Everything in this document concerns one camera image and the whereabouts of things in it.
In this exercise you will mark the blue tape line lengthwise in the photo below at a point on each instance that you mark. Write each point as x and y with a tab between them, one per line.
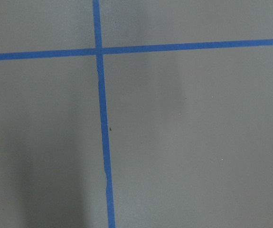
103	114

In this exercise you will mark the blue tape line crosswise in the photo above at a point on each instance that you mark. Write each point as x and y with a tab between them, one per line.
135	49

